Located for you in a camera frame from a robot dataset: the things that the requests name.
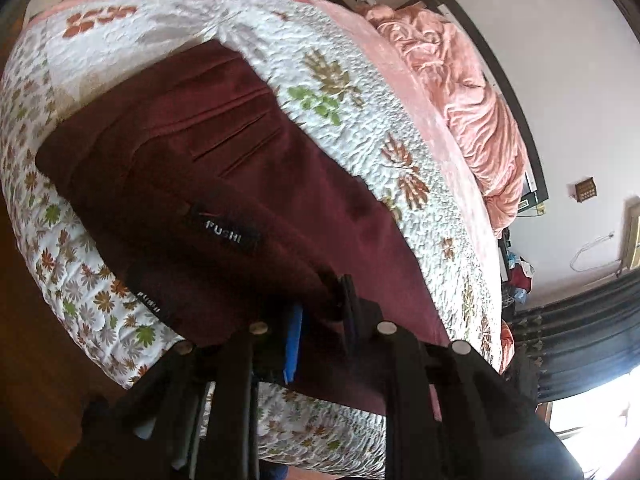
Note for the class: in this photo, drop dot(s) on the beige wall fixture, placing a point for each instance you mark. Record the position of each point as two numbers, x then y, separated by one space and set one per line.
631 235

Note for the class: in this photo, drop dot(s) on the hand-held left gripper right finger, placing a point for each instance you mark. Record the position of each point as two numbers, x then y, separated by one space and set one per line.
348 310

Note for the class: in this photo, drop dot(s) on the dark wooden headboard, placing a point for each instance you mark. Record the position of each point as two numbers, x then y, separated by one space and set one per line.
505 90

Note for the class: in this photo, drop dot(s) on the white floral quilt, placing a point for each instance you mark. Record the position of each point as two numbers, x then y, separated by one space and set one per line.
350 125

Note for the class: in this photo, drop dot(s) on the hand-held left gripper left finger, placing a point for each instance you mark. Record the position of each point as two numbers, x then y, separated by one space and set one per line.
293 345

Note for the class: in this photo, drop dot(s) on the maroon pants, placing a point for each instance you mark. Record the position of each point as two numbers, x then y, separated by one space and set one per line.
240 200

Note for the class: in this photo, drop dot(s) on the dark patterned curtain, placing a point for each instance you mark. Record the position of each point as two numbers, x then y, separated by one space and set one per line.
580 340

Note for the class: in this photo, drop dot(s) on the brown wall switch plate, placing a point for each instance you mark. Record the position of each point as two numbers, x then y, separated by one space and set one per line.
585 189

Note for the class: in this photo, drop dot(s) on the pink velvet blanket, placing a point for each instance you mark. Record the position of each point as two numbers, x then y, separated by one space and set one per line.
465 105

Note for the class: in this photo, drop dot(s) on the bedside clutter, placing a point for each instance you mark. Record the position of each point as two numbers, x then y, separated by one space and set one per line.
515 270

